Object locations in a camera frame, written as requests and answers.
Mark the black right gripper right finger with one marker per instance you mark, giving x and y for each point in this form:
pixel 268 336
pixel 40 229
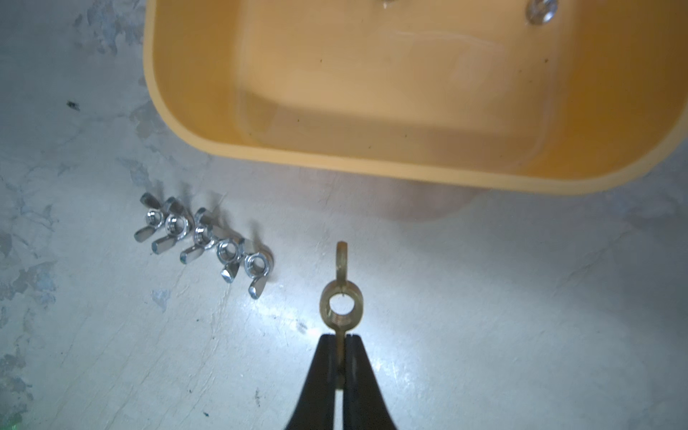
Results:
pixel 363 403

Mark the yellow plastic storage box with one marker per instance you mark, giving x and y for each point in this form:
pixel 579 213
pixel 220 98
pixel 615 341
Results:
pixel 464 93

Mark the silver wing nut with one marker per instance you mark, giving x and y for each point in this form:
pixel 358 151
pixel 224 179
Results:
pixel 540 12
pixel 230 253
pixel 258 265
pixel 154 217
pixel 178 224
pixel 207 233

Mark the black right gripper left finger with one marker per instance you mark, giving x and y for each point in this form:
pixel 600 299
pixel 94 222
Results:
pixel 315 406

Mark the brass coloured wing nut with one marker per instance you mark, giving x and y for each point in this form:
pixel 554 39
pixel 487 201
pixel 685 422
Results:
pixel 341 307

